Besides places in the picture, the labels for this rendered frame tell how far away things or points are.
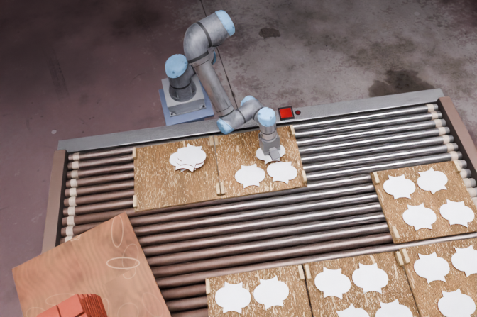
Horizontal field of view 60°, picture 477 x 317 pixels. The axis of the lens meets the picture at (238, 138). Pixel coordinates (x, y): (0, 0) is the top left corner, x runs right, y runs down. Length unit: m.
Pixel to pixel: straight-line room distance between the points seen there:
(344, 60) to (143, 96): 1.77
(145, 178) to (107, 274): 0.50
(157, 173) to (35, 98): 2.08
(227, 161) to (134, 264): 0.65
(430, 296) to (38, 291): 1.57
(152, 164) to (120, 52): 2.07
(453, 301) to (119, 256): 1.36
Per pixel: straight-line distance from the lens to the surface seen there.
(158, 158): 2.11
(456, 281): 2.00
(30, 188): 3.45
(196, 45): 1.73
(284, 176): 1.99
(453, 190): 2.16
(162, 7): 4.36
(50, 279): 1.92
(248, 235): 1.90
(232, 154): 2.06
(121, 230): 1.87
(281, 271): 1.84
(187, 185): 2.01
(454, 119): 2.37
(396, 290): 1.90
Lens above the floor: 2.71
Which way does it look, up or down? 57 degrees down
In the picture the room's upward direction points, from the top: 5 degrees counter-clockwise
